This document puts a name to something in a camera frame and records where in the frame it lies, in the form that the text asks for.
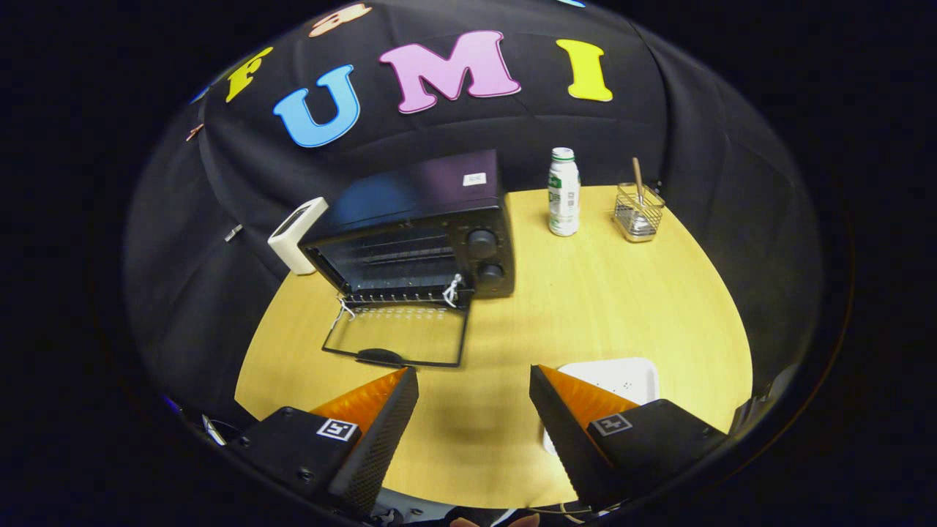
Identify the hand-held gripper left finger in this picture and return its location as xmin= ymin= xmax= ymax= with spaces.
xmin=228 ymin=366 xmax=420 ymax=519

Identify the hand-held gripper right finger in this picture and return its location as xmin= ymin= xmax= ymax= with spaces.
xmin=529 ymin=364 xmax=729 ymax=513

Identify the white square plate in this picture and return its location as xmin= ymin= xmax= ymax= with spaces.
xmin=542 ymin=357 xmax=661 ymax=456

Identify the black toaster oven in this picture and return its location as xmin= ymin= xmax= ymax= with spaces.
xmin=299 ymin=149 xmax=516 ymax=369

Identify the white pop-up toaster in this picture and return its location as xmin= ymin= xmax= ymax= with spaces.
xmin=267 ymin=196 xmax=329 ymax=276

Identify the white bottle green label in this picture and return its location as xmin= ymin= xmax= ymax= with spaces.
xmin=548 ymin=147 xmax=581 ymax=237

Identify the wire mesh holder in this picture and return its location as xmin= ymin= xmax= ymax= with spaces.
xmin=613 ymin=183 xmax=666 ymax=243

